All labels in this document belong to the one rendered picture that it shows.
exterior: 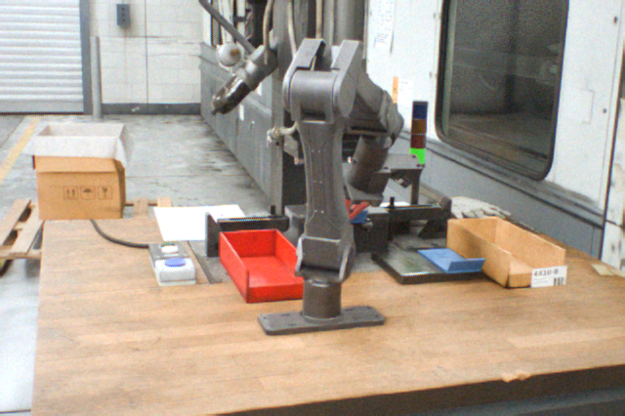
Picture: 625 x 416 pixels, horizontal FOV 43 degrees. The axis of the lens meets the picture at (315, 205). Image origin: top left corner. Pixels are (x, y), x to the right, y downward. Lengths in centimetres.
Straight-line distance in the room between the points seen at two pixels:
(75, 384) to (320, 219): 43
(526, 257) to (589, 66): 53
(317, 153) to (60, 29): 962
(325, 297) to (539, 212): 98
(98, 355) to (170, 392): 16
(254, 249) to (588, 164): 83
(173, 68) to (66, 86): 137
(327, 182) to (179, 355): 34
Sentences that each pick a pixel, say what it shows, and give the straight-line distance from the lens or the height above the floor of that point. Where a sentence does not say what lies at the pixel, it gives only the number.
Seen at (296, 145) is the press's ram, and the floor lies 113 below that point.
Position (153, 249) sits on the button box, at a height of 93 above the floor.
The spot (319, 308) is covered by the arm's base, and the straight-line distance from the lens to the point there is 127.
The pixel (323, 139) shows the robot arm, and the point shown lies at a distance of 118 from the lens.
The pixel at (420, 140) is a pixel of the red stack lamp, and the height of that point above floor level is 111.
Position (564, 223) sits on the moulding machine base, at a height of 91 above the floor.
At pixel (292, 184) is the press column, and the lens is 188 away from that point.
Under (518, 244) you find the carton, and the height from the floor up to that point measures 94.
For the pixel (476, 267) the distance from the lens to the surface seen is 155.
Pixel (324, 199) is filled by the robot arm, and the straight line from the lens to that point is 122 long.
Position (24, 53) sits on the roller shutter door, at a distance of 1079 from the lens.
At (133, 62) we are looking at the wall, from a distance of 1080.
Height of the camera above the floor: 139
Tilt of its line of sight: 14 degrees down
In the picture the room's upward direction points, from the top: 2 degrees clockwise
